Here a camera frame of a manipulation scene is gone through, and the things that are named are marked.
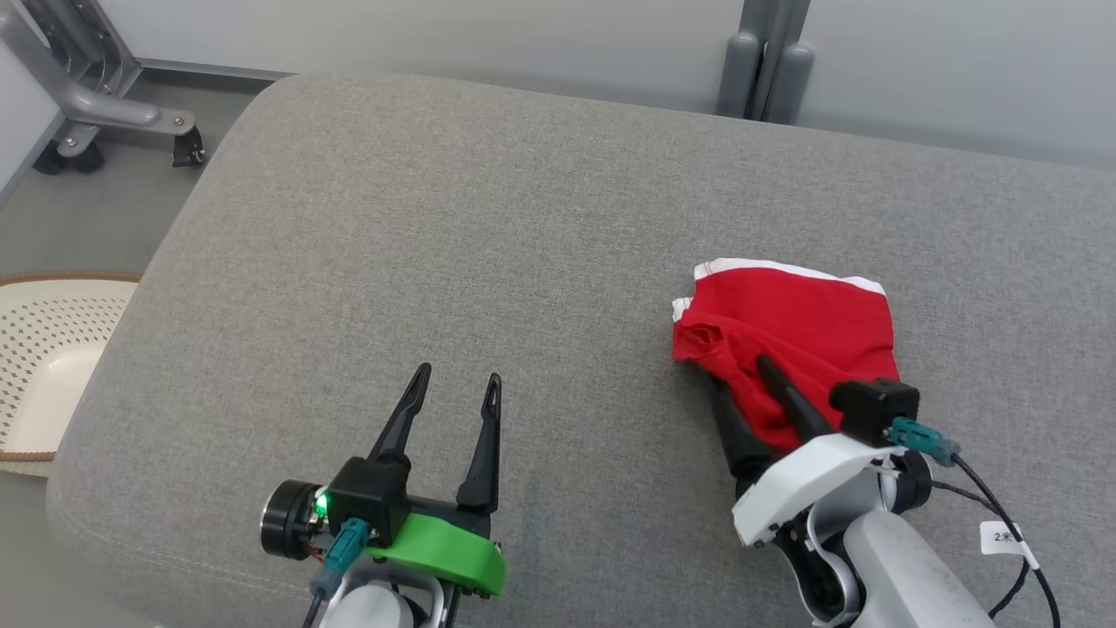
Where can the grey partition post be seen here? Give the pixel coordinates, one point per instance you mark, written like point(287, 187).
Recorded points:
point(767, 61)

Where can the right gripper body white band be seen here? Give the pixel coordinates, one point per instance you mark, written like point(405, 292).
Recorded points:
point(802, 480)

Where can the cream perforated laundry basket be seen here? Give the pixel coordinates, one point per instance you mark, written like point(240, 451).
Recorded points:
point(52, 366)

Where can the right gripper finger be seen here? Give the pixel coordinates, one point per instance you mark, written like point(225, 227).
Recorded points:
point(743, 445)
point(798, 414)

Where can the red shorts white trim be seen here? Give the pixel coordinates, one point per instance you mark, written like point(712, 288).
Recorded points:
point(802, 323)

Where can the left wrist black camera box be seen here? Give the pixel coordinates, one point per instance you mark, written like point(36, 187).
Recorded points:
point(370, 497)

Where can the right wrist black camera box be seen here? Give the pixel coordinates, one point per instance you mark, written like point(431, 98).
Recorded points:
point(872, 410)

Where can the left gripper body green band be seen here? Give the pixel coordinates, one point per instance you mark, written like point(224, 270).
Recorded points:
point(436, 549)

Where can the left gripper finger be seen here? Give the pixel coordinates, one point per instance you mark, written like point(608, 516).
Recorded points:
point(403, 419)
point(486, 453)

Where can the grey metal frame with casters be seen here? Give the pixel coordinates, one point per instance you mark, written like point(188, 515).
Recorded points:
point(96, 96)

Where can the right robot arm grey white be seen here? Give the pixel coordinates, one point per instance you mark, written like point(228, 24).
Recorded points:
point(907, 584)

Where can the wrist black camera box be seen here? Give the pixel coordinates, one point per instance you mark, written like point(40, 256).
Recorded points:
point(370, 497)
point(872, 410)

